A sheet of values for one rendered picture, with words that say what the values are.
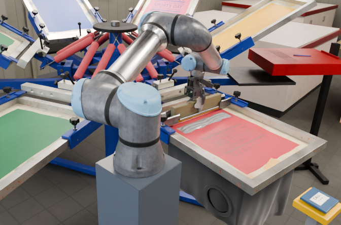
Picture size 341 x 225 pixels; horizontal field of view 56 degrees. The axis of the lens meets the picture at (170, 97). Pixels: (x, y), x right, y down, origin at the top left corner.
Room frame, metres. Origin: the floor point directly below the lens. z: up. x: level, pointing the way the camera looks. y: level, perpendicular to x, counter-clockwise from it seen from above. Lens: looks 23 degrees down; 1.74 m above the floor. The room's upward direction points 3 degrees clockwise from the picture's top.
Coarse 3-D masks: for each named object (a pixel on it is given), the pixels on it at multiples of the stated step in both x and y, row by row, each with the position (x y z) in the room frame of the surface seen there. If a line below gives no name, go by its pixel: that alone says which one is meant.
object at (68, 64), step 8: (96, 56) 2.50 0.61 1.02; (64, 64) 2.16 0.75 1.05; (72, 64) 2.21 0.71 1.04; (160, 64) 2.27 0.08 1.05; (72, 72) 2.18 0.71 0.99; (88, 72) 2.19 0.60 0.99; (144, 72) 2.27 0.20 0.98; (160, 72) 2.24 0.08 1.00; (168, 72) 2.28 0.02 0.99; (144, 80) 1.99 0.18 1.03
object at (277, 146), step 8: (208, 112) 1.69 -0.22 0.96; (216, 112) 1.69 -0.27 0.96; (224, 120) 1.60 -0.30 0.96; (232, 120) 1.60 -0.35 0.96; (240, 120) 1.61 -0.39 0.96; (256, 128) 1.52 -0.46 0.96; (272, 136) 1.44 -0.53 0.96; (280, 136) 1.44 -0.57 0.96; (264, 144) 1.36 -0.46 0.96; (272, 144) 1.36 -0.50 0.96; (280, 144) 1.36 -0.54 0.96; (288, 144) 1.37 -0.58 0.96; (296, 144) 1.37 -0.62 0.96; (264, 152) 1.29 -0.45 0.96; (272, 152) 1.29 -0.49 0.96; (280, 152) 1.29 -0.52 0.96
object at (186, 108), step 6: (210, 96) 1.68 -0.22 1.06; (216, 96) 1.70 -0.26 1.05; (186, 102) 1.57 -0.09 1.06; (192, 102) 1.58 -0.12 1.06; (204, 102) 1.64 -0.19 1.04; (210, 102) 1.67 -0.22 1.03; (216, 102) 1.70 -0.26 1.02; (174, 108) 1.50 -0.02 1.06; (180, 108) 1.52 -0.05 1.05; (186, 108) 1.55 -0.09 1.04; (192, 108) 1.58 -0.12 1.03; (204, 108) 1.64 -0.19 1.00; (174, 114) 1.49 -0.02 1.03; (180, 114) 1.52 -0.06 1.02; (186, 114) 1.55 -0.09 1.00
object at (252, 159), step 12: (192, 120) 1.58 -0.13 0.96; (180, 132) 1.43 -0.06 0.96; (192, 132) 1.44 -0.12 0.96; (204, 132) 1.45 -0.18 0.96; (204, 144) 1.33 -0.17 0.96; (228, 156) 1.24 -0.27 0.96; (240, 156) 1.24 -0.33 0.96; (252, 156) 1.25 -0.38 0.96; (264, 156) 1.25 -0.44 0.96; (240, 168) 1.15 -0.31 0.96; (252, 168) 1.15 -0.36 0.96
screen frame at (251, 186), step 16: (240, 112) 1.71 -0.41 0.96; (256, 112) 1.64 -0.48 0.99; (288, 128) 1.48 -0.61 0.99; (176, 144) 1.30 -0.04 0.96; (192, 144) 1.26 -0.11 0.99; (320, 144) 1.32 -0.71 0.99; (208, 160) 1.15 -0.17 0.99; (288, 160) 1.17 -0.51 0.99; (304, 160) 1.23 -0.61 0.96; (224, 176) 1.08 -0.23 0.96; (240, 176) 1.04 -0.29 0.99; (256, 176) 1.05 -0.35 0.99; (272, 176) 1.06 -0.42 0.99; (256, 192) 0.99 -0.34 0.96
